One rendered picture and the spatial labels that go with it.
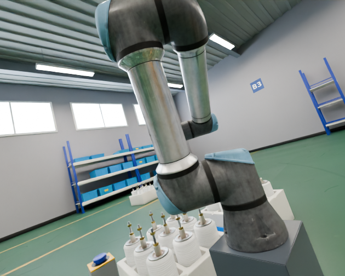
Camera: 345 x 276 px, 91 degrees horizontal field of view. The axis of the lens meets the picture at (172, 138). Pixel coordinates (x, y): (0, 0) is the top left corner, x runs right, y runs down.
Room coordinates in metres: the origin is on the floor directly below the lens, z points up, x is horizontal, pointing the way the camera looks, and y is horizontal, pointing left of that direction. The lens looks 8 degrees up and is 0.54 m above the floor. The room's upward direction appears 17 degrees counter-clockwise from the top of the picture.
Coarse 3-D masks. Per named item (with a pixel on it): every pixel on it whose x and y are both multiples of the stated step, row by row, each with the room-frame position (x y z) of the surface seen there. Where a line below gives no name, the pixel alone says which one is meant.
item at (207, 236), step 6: (198, 228) 0.75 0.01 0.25; (204, 228) 0.74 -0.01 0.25; (210, 228) 0.74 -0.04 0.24; (216, 228) 0.77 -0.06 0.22; (198, 234) 0.75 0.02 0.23; (204, 234) 0.74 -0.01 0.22; (210, 234) 0.74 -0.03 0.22; (216, 234) 0.75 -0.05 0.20; (198, 240) 0.76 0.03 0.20; (204, 240) 0.74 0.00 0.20; (210, 240) 0.74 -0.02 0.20; (216, 240) 0.74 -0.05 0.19; (204, 246) 0.74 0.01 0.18; (210, 246) 0.74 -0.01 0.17
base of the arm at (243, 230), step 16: (224, 208) 0.46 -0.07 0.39; (240, 208) 0.42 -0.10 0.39; (256, 208) 0.42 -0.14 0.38; (272, 208) 0.44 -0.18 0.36; (224, 224) 0.49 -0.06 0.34; (240, 224) 0.42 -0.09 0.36; (256, 224) 0.41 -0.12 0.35; (272, 224) 0.41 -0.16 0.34; (240, 240) 0.42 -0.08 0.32; (256, 240) 0.40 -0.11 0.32; (272, 240) 0.40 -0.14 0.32
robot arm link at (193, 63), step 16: (176, 0) 0.30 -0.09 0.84; (192, 0) 0.32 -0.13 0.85; (176, 16) 0.31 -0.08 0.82; (192, 16) 0.33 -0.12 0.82; (176, 32) 0.34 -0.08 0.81; (192, 32) 0.35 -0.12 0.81; (176, 48) 0.39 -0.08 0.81; (192, 48) 0.38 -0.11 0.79; (192, 64) 0.42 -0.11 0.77; (192, 80) 0.46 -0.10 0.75; (192, 96) 0.51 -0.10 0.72; (208, 96) 0.53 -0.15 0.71; (192, 112) 0.58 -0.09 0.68; (208, 112) 0.58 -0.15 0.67; (192, 128) 0.63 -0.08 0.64; (208, 128) 0.64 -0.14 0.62
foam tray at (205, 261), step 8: (200, 248) 0.74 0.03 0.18; (208, 256) 0.67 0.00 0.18; (120, 264) 0.81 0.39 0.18; (176, 264) 0.68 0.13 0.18; (192, 264) 0.65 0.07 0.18; (200, 264) 0.64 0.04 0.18; (208, 264) 0.66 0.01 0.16; (120, 272) 0.80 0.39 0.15; (128, 272) 0.73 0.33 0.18; (136, 272) 0.75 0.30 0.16; (184, 272) 0.62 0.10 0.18; (192, 272) 0.62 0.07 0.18; (200, 272) 0.64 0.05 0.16; (208, 272) 0.65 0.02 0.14
